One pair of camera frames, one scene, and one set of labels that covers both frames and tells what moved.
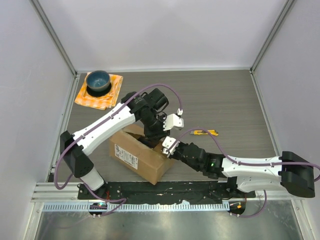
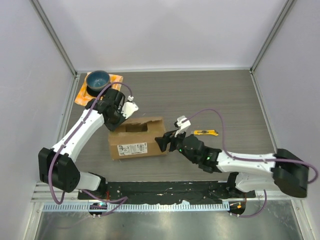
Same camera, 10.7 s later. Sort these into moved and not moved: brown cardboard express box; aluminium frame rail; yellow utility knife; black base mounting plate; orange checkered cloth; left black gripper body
Moved: left black gripper body; brown cardboard express box
Not moved: aluminium frame rail; black base mounting plate; yellow utility knife; orange checkered cloth
